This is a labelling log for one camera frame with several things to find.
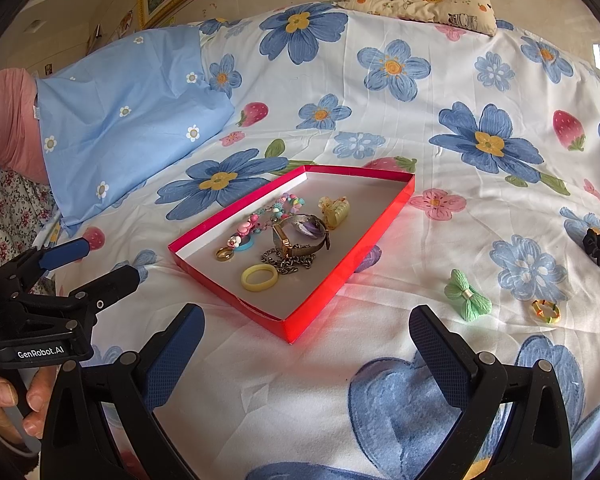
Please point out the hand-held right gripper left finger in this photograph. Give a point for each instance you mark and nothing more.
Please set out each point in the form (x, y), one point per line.
(175, 355)

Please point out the blue pillow with daisies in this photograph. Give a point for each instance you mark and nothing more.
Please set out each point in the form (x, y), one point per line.
(130, 100)

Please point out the floral strawberry bedsheet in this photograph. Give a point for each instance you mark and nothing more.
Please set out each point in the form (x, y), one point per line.
(404, 125)

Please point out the panda print pillow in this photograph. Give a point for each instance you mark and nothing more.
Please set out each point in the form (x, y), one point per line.
(419, 0)

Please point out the purple rose ornament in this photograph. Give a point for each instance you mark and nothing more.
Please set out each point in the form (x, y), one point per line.
(307, 228)

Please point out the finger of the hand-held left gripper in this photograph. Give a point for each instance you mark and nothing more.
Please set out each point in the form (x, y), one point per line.
(62, 255)
(110, 282)

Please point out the green knitted bow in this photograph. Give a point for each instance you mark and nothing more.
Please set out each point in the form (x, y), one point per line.
(467, 295)

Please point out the small-flower print cloth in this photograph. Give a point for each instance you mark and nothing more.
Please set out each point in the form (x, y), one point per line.
(25, 220)

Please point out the pink cloth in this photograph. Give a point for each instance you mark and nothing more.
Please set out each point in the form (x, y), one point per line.
(10, 120)

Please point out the red cardboard box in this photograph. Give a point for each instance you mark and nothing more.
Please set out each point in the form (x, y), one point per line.
(325, 272)

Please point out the yellow claw hair clip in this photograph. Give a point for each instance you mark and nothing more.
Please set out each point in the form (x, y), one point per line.
(337, 215)

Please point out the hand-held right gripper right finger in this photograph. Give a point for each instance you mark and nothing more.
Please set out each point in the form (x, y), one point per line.
(439, 350)

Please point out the black hair clip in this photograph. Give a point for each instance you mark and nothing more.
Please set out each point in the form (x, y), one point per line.
(597, 247)

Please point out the gold mesh wristwatch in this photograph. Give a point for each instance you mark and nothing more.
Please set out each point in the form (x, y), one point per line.
(281, 240)

